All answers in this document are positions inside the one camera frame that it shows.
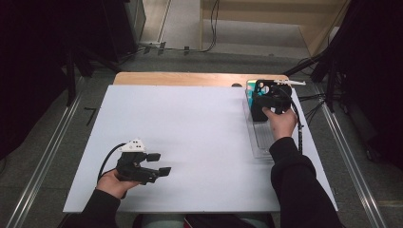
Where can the wooden step platform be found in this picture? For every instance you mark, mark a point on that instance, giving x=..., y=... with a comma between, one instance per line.
x=253, y=12

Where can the black phone case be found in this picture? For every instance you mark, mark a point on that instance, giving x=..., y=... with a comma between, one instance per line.
x=258, y=114

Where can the clear plastic rack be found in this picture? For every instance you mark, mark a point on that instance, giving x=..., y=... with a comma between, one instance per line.
x=261, y=139

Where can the dark round table grommet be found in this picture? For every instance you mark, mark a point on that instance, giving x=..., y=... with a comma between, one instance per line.
x=236, y=85

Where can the dark cabinet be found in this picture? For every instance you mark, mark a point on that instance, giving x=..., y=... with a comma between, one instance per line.
x=126, y=28

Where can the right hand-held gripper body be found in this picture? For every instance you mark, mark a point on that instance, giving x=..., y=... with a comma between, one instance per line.
x=280, y=98

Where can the black metal stand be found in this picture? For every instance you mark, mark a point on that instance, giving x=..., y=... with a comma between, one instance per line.
x=71, y=82
x=331, y=85

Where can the iridescent orange phone case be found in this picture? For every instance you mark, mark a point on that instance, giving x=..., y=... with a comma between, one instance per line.
x=249, y=92

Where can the white board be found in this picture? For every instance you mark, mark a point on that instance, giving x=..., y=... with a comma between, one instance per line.
x=190, y=126

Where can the metal floor rail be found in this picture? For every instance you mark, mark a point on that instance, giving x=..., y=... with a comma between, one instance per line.
x=41, y=167
x=351, y=164

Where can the person's right hand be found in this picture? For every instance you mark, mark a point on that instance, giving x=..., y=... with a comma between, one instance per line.
x=282, y=123

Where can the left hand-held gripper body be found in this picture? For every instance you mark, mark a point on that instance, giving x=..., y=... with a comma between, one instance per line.
x=131, y=169

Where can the wooden table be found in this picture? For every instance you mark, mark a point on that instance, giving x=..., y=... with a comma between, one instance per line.
x=190, y=79

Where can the person's left hand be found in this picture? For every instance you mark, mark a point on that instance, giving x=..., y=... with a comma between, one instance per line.
x=112, y=185

